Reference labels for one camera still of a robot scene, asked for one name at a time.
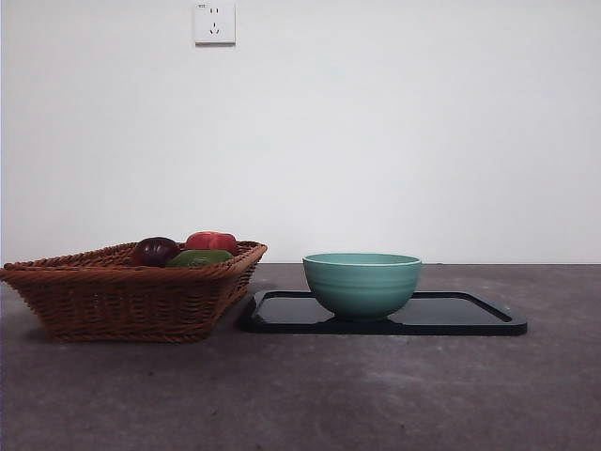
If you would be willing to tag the teal ceramic bowl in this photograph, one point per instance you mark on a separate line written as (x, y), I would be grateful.
(361, 286)

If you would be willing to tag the red peach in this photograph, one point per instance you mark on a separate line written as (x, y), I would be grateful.
(211, 242)

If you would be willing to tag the green avocado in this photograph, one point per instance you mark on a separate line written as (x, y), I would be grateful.
(197, 258)

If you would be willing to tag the dark purple plum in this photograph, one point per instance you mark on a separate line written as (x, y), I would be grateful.
(152, 251)

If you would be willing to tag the dark green rectangular tray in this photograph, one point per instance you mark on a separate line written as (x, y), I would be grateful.
(451, 315)

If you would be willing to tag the brown wicker basket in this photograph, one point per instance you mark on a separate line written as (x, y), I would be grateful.
(127, 300)

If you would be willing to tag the white wall socket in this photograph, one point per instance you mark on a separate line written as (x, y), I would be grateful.
(215, 23)

